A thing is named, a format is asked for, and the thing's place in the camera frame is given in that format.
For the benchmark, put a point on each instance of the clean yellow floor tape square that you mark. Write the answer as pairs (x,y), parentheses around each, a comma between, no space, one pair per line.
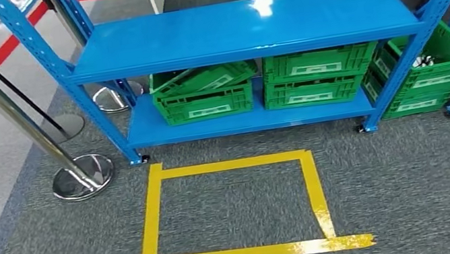
(150,228)

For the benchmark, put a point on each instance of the white items in crate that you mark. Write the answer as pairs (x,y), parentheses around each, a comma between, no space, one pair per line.
(422,62)

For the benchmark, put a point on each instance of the short red barrier belt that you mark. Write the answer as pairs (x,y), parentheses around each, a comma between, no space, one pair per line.
(12,42)

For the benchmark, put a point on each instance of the chrome stanchion post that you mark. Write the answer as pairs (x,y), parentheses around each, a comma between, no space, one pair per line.
(20,115)
(114,99)

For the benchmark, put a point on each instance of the blue metal shelf rack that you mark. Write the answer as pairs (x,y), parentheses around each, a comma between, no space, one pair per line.
(236,25)

